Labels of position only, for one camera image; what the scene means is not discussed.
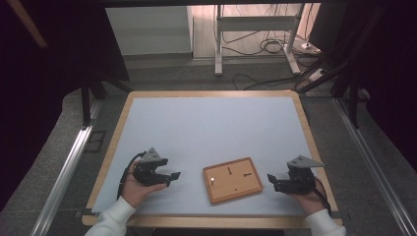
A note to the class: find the aluminium floor rail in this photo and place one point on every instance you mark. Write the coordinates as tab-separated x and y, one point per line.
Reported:
62	177
370	164

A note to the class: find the dark curtain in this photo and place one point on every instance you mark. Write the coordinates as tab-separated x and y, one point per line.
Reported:
396	82
39	98

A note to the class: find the wooden table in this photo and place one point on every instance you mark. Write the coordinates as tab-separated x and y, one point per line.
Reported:
213	93

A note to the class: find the dark floor grille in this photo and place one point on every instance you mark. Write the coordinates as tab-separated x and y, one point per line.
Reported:
95	141

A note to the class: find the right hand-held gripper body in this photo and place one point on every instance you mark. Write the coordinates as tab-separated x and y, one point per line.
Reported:
300	180

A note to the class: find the wooden beam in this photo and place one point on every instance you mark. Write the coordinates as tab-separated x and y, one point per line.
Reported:
29	24

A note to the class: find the person's right hand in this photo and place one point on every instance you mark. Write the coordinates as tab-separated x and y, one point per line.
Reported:
309	201

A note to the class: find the person's left hand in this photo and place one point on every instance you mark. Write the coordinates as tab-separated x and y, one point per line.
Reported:
136	191

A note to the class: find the wooden picture frame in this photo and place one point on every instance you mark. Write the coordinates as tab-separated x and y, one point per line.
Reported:
236	191

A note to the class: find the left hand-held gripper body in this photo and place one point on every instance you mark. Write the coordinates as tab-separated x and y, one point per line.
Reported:
147	173

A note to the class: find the white metal stand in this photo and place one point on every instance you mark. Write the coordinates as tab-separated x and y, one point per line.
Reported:
254	23

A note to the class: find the black metal stand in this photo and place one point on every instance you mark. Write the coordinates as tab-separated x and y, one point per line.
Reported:
86	105
353	108

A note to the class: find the white cabinet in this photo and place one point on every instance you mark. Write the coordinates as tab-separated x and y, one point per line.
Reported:
147	29

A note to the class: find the small white floor device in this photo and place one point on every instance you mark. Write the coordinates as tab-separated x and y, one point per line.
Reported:
310	47

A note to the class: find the white power strip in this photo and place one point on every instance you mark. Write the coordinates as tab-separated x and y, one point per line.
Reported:
317	74

